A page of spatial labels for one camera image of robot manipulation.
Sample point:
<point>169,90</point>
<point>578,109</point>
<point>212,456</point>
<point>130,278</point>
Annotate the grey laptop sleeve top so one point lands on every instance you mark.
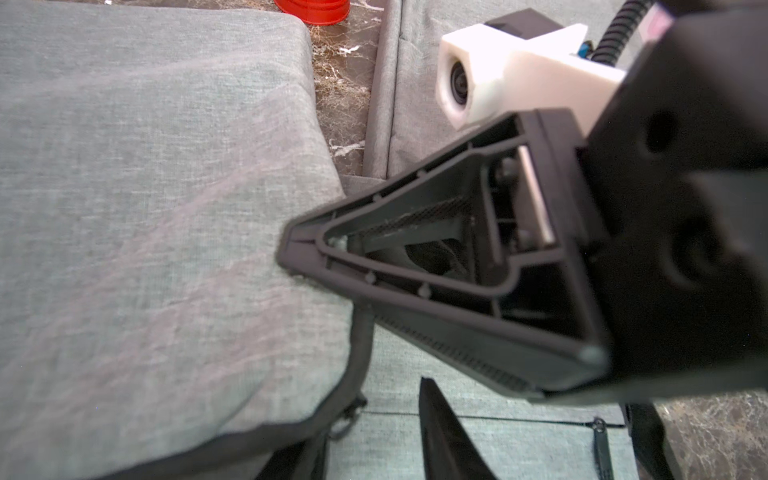
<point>150,159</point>

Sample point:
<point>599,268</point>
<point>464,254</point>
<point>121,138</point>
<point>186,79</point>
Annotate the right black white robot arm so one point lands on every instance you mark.
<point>618,30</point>

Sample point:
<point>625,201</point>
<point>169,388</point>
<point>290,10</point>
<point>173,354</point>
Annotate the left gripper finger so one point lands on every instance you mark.
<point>447,450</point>

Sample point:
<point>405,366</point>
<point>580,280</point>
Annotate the red pencil cup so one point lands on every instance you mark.
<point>316,12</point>

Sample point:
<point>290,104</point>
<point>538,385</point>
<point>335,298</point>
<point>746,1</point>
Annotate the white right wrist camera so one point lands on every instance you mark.
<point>483,72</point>

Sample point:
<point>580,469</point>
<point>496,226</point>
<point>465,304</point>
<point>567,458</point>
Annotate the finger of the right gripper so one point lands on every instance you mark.
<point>478,255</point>

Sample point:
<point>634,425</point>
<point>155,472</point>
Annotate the grey laptop bag with strap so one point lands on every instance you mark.
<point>516,439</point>

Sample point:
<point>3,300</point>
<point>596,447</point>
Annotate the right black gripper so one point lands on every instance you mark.
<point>672,181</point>

